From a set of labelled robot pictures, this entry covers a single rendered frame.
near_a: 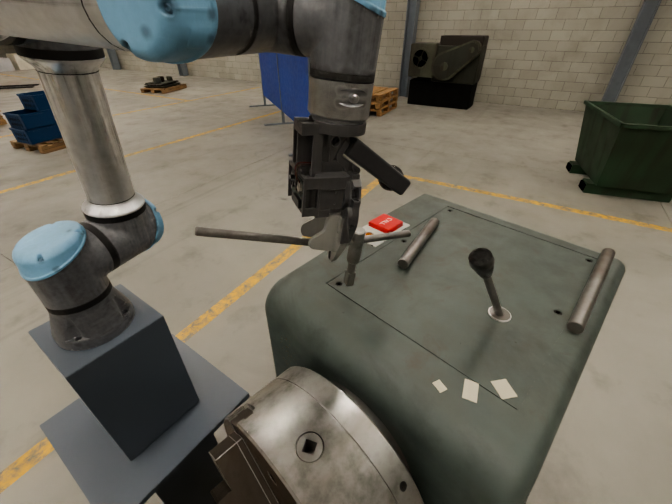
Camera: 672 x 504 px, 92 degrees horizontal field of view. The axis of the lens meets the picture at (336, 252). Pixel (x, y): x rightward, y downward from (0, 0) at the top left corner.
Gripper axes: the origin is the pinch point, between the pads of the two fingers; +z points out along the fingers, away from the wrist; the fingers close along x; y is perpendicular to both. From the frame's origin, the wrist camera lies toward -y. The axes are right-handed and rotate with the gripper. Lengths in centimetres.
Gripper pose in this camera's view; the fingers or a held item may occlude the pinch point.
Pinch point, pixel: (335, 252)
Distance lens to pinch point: 51.5
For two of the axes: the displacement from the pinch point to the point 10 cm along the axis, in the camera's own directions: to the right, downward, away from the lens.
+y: -9.2, 1.2, -3.7
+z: -1.1, 8.3, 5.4
